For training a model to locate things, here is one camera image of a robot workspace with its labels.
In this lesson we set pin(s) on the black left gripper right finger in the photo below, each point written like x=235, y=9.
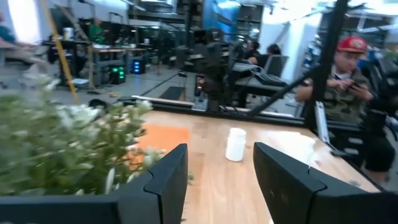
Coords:
x=289, y=189

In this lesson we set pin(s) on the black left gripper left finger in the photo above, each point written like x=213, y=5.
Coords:
x=161, y=193

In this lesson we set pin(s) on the white pill bottle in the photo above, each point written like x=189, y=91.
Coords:
x=298, y=146
x=235, y=146

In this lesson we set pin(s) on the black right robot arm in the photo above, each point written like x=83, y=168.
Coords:
x=213, y=77

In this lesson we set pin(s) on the orange translucent basket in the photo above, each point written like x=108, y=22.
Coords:
x=166, y=137

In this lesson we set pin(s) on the person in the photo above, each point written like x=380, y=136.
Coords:
x=253, y=49
x=95, y=32
x=342, y=102
x=273, y=53

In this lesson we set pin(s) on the green potted plant white flowers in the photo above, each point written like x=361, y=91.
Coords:
x=62, y=149

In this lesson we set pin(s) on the grey office chair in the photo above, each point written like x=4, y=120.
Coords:
x=276, y=65

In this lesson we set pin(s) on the computer tower green lights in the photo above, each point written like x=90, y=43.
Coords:
x=117, y=74

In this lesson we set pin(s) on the computer tower blue lights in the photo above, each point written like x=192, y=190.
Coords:
x=136, y=66

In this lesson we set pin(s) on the wooden desk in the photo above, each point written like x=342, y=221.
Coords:
x=115, y=50

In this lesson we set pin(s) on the red cap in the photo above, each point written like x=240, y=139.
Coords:
x=353, y=44

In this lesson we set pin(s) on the yellow pole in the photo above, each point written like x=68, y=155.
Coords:
x=60, y=53

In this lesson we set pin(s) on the white bucket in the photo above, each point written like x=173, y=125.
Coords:
x=68, y=33

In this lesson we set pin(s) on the black diagonal frame brace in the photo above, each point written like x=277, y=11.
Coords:
x=280, y=95

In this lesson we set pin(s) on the black table frame rail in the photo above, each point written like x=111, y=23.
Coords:
x=217, y=109

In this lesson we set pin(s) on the black frame post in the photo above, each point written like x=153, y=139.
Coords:
x=329, y=53

